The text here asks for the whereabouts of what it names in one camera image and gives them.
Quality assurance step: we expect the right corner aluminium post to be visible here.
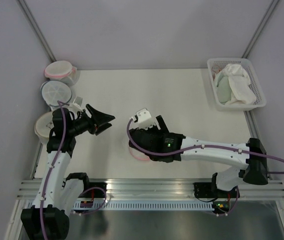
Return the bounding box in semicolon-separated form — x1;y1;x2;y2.
242;0;282;59

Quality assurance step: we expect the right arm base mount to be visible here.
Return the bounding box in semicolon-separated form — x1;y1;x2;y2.
193;182;237;200

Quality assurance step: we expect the left corner aluminium post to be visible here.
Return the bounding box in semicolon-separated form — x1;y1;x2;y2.
16;0;56;62

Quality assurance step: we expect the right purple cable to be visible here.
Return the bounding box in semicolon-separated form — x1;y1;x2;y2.
126;117;284;174

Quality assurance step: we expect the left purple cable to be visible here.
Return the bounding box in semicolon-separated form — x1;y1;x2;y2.
39;100;87;240

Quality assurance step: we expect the blue-trim round laundry bag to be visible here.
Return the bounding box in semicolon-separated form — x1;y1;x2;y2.
40;80;75;111

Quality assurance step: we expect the white slotted cable duct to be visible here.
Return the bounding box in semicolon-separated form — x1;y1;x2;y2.
73;200;214;211

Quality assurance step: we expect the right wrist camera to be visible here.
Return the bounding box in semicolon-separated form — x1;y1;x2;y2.
131;108;156;130

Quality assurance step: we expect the aluminium rail front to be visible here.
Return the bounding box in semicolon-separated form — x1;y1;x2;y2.
16;177;284;200

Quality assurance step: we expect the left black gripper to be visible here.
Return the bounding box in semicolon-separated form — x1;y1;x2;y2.
68;104;115;137

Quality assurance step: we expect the pink-zip white laundry bag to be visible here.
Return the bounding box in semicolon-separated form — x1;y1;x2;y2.
128;144;150;162

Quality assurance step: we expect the beige-trim round laundry bag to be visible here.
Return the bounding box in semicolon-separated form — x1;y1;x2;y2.
34;111;53;145

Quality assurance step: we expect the corner aluminium post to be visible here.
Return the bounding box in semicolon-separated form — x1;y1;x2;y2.
242;0;282;59
16;0;56;62

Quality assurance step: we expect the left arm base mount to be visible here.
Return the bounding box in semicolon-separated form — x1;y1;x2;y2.
79;182;107;199

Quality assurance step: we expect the white bra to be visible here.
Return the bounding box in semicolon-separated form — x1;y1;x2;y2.
223;64;257;105

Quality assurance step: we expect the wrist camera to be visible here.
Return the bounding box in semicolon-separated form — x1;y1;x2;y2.
131;108;156;130
67;96;83;114

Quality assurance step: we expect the pale green bra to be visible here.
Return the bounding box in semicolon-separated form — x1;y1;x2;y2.
214;71;232;104

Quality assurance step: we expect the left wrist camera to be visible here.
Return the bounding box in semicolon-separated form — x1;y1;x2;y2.
67;96;83;114

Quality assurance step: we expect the purple cable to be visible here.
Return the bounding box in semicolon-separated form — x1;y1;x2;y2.
39;100;87;240
126;117;284;174

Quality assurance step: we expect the white plastic basket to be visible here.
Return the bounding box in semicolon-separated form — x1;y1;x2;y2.
207;57;266;111

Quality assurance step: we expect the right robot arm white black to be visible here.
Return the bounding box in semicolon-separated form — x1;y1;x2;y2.
127;115;268;198

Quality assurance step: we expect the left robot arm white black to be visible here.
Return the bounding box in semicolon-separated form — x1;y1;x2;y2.
20;102;115;240

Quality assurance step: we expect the pink-trim laundry bag rear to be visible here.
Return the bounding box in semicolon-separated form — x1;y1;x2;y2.
44;60;80;86

